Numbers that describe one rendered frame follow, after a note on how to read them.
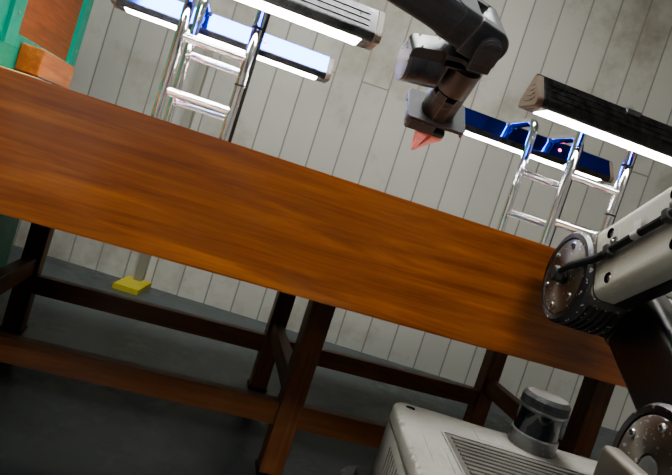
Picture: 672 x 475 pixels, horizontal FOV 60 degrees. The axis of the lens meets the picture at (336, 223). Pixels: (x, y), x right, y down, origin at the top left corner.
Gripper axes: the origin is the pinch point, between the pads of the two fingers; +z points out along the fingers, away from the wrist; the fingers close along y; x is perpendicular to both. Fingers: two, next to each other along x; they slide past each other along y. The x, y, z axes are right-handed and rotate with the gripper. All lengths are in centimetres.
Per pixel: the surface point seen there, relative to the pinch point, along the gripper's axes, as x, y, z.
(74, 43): -73, 90, 77
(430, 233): 21.2, -1.7, -4.4
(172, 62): -22, 48, 21
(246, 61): -26.2, 33.0, 18.0
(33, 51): -38, 85, 48
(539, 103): -21.6, -26.6, -0.5
